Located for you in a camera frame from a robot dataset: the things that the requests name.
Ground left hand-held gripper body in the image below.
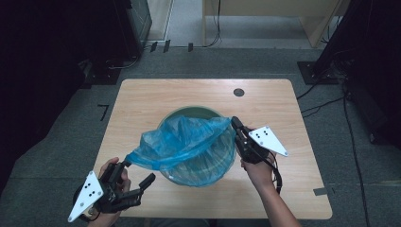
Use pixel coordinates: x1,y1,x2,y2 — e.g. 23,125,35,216
67,170,141,223

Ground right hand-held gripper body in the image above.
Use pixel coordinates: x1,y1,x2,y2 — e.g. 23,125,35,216
236,126,289,165

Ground green plastic bucket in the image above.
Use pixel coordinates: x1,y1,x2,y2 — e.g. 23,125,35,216
157,105,237,187

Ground blue plastic bag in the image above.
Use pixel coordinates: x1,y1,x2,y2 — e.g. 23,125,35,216
125,114,237,187

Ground person's left hand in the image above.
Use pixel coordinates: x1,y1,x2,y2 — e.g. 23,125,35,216
88,157,131,227

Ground person's right hand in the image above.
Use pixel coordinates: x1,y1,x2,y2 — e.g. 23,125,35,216
240,152,278,190

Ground black metal stand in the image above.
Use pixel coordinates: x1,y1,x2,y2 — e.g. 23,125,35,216
297,0,379,86

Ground black stand base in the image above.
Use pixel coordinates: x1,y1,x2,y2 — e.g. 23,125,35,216
78,58,122,90

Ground light wooden desk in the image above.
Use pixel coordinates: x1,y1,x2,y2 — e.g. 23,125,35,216
201,0,351,49

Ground white panel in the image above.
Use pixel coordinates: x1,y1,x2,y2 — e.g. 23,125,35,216
146,0,175,43

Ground black curtain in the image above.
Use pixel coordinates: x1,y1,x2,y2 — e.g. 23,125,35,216
0,0,133,198

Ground dark curtain with equipment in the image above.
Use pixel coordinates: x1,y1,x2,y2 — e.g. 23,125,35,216
344,0,401,149

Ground dark cabinet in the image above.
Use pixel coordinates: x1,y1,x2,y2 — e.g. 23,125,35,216
112,0,153,61

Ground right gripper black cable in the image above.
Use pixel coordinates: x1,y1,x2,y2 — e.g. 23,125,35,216
259,150,284,195

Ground long black floor cable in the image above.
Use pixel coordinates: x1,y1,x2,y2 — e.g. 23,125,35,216
340,89,372,227

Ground white floor cable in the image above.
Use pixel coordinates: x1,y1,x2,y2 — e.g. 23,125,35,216
108,56,140,71

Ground black hanging cable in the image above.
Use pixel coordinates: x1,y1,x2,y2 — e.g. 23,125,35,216
206,0,223,48

